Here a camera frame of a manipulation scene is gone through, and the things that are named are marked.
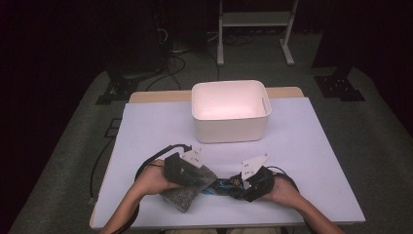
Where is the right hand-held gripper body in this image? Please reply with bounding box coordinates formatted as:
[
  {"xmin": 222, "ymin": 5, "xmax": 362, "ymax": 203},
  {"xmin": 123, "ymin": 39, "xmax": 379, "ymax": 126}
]
[{"xmin": 241, "ymin": 152, "xmax": 276, "ymax": 203}]

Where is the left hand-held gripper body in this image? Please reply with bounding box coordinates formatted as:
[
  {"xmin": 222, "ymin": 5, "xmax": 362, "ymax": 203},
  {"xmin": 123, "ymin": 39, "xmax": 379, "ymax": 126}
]
[{"xmin": 164, "ymin": 146, "xmax": 204, "ymax": 187}]

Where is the grey fluffy cloth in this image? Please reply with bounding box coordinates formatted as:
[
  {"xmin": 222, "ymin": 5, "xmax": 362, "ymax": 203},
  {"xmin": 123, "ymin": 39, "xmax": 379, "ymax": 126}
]
[{"xmin": 160, "ymin": 164, "xmax": 218, "ymax": 214}]

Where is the blue toy car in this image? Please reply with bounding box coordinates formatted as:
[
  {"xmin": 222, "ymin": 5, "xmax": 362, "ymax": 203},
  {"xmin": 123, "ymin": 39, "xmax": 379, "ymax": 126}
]
[{"xmin": 203, "ymin": 174, "xmax": 251, "ymax": 199}]

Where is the white plastic bin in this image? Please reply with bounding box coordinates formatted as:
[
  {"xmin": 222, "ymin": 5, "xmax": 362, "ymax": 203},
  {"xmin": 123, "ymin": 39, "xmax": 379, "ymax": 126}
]
[{"xmin": 190, "ymin": 79, "xmax": 273, "ymax": 144}]

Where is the person's right hand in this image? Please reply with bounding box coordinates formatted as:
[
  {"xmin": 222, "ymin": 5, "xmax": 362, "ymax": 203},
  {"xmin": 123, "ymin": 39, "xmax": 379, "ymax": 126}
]
[{"xmin": 261, "ymin": 175, "xmax": 306, "ymax": 209}]

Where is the person's left hand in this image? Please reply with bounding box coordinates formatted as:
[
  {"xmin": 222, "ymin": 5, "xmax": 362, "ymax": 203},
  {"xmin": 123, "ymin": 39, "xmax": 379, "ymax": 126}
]
[{"xmin": 135, "ymin": 159, "xmax": 181, "ymax": 196}]

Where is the black stand base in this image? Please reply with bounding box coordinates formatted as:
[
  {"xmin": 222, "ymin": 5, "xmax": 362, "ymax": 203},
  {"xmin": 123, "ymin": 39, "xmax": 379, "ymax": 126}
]
[
  {"xmin": 314, "ymin": 75, "xmax": 366, "ymax": 102},
  {"xmin": 94, "ymin": 74, "xmax": 140, "ymax": 105}
]

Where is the white metal stand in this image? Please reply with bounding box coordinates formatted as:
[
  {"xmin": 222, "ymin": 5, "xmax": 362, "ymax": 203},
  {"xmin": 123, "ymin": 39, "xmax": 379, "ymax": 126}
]
[{"xmin": 216, "ymin": 0, "xmax": 299, "ymax": 67}]

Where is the thin black floor cable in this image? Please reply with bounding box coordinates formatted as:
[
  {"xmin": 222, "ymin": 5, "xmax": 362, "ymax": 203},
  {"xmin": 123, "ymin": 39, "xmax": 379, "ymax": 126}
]
[{"xmin": 89, "ymin": 136, "xmax": 115, "ymax": 199}]

